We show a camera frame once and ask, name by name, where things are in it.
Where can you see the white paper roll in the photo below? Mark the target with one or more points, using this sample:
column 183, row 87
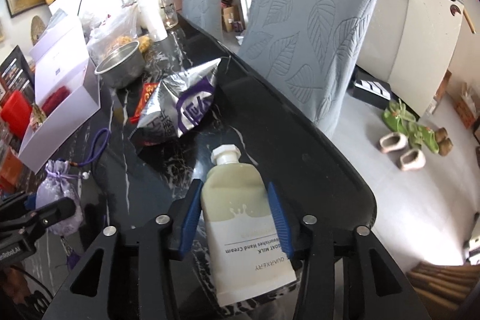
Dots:
column 150, row 10

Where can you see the near grey leaf-pattern chair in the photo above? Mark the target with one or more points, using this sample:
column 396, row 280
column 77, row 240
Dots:
column 307, row 50

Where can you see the green sandals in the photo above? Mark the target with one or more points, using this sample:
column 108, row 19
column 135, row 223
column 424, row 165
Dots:
column 398, row 119

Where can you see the cream hand cream tube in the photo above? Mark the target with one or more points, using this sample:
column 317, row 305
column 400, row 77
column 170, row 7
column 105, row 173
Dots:
column 245, row 252

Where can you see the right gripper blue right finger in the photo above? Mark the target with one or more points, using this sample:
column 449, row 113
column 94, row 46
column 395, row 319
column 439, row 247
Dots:
column 281, row 221

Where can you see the red plastic container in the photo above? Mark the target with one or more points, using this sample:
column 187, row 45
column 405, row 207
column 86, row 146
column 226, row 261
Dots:
column 16, row 113

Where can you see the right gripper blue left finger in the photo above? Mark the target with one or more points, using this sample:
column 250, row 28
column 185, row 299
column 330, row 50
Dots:
column 188, row 218

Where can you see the clear bag of waffles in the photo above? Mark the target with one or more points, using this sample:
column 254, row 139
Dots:
column 115, row 31

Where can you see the white cabinet counter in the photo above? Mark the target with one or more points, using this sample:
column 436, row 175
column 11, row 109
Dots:
column 409, row 45

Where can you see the white open gift box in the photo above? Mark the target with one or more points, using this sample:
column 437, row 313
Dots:
column 62, row 61

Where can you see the brown gold snack packet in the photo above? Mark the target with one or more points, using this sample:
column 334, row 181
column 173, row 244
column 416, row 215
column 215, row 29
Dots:
column 37, row 117

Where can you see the lilac drawstring sachet pouch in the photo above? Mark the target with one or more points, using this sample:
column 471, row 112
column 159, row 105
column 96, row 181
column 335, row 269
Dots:
column 58, row 184

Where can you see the silver purple chip bag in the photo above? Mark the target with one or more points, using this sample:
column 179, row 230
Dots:
column 177, row 105

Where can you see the beige slippers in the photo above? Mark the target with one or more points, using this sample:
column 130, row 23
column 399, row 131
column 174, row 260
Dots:
column 411, row 159

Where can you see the red snack packet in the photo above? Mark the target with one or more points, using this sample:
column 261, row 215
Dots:
column 147, row 90

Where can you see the metal bowl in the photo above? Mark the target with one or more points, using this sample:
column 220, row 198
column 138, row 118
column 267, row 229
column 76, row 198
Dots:
column 122, row 66

